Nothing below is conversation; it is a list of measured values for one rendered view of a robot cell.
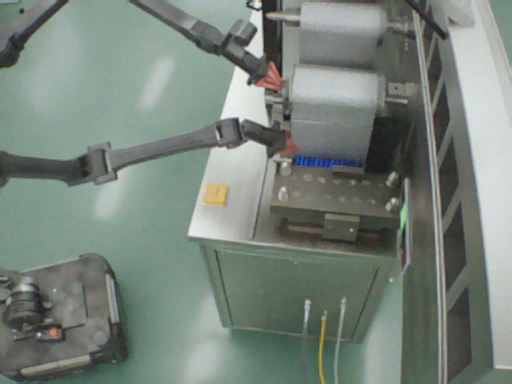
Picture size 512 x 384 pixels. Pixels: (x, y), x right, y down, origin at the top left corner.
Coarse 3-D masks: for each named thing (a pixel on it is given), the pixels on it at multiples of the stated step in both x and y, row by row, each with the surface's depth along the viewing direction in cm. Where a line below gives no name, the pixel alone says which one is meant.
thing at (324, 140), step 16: (304, 128) 142; (320, 128) 141; (336, 128) 140; (352, 128) 139; (368, 128) 137; (304, 144) 148; (320, 144) 147; (336, 144) 146; (352, 144) 144; (368, 144) 143; (336, 160) 152; (352, 160) 151
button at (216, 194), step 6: (210, 186) 161; (216, 186) 161; (222, 186) 161; (210, 192) 159; (216, 192) 159; (222, 192) 159; (204, 198) 158; (210, 198) 158; (216, 198) 158; (222, 198) 158; (216, 204) 159; (222, 204) 158
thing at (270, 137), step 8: (264, 128) 143; (272, 128) 148; (280, 128) 147; (264, 136) 142; (272, 136) 143; (280, 136) 144; (264, 144) 144; (272, 144) 144; (280, 144) 142; (272, 152) 144
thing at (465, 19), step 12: (408, 0) 87; (432, 0) 88; (444, 0) 87; (456, 0) 89; (468, 0) 94; (420, 12) 89; (444, 12) 90; (456, 12) 89; (468, 12) 90; (432, 24) 91; (468, 24) 90; (444, 36) 92
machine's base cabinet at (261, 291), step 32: (224, 256) 161; (256, 256) 157; (288, 256) 153; (224, 288) 182; (256, 288) 177; (288, 288) 173; (320, 288) 169; (352, 288) 165; (384, 288) 161; (224, 320) 209; (256, 320) 203; (288, 320) 198; (320, 320) 193; (352, 320) 188
